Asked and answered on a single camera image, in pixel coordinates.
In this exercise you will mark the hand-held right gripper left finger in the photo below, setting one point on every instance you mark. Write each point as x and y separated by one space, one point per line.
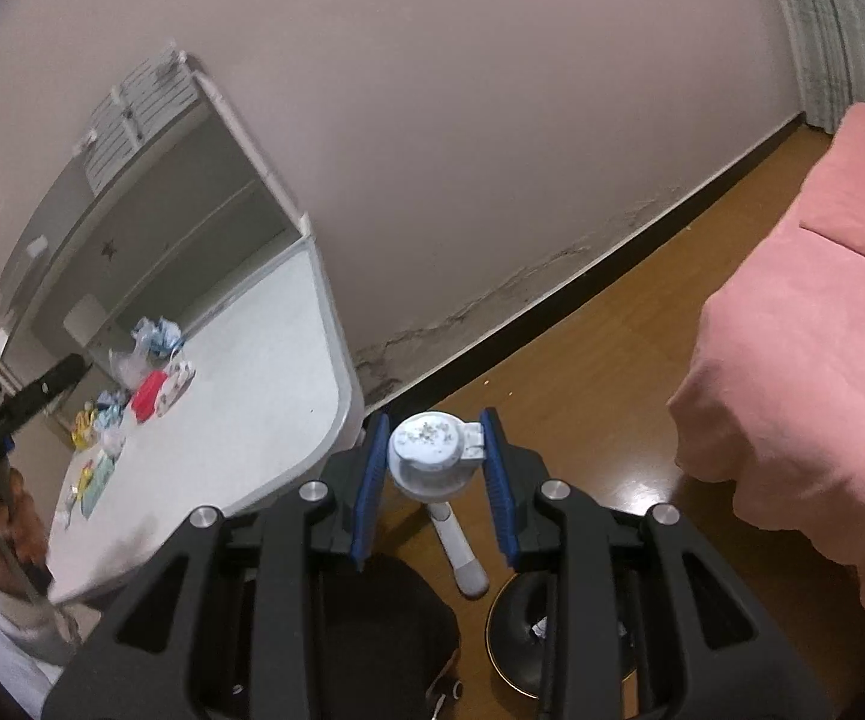
369 499

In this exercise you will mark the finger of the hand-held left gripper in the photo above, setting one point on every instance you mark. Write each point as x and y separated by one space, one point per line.
46 388

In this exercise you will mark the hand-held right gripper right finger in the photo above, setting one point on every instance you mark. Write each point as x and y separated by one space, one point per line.
498 499

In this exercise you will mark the black round bowl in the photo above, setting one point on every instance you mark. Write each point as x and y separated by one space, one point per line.
519 652

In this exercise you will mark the person's left forearm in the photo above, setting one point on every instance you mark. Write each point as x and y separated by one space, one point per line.
24 630

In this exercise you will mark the person's left hand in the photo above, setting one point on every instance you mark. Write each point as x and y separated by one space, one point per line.
16 517

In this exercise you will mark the yellow wrapper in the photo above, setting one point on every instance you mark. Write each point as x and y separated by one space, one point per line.
84 431

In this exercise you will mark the blue wrapper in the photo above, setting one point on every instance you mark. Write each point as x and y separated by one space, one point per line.
111 409

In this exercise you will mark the white floral round-top device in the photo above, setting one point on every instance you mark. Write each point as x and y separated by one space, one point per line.
425 454

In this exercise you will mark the white hutch drawer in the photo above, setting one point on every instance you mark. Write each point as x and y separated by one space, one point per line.
86 321

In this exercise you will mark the white crumpled tissue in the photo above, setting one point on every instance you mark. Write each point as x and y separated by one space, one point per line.
112 440

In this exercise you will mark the clear plastic bag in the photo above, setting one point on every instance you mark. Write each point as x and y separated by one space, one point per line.
131 367

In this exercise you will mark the red packet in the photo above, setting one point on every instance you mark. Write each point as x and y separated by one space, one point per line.
149 392

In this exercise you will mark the pale green packet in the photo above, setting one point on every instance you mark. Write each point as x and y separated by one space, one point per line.
96 486

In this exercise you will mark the dark blurred object on table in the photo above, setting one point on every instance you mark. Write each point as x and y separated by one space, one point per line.
159 334

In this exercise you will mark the white printed wrapper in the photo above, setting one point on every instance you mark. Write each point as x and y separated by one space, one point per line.
176 384

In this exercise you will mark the pink blanket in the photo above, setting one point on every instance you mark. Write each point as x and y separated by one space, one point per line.
807 360

